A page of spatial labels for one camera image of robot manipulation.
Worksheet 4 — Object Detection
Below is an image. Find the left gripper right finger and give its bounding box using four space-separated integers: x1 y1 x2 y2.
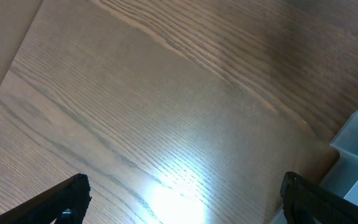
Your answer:
280 172 358 224

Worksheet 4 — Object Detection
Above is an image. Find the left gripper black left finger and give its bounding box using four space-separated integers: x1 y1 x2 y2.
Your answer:
0 174 91 224

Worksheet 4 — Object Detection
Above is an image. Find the clear plastic storage bin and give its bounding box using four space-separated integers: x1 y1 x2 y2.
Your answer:
272 110 358 224

